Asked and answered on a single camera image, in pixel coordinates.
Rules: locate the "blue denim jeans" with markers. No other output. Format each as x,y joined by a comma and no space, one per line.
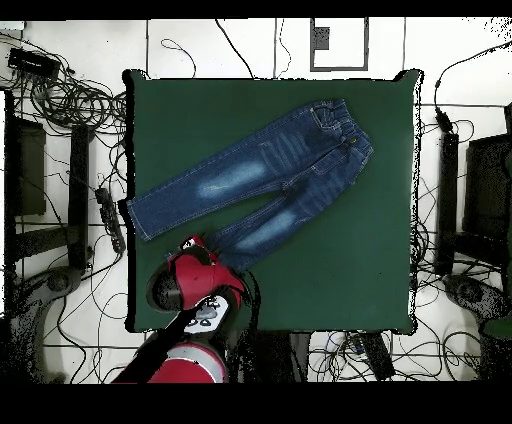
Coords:
280,160

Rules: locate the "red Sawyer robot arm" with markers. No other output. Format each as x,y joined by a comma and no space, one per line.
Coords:
200,280

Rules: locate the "black power strip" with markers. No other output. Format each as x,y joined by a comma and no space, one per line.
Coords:
110,218

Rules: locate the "dark green table cloth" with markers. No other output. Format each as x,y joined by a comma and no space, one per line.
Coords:
340,260

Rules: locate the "short black bar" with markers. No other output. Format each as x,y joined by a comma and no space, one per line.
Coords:
378,356

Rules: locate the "black rectangular box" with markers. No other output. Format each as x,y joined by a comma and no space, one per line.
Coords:
34,64

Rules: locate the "long black bar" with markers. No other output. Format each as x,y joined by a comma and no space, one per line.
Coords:
448,200

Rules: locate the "black frame stand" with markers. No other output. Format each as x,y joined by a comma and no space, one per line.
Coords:
79,192

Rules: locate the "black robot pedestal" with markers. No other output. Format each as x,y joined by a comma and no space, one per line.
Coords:
272,356

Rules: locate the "grey square floor frame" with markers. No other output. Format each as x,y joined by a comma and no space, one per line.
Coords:
339,68

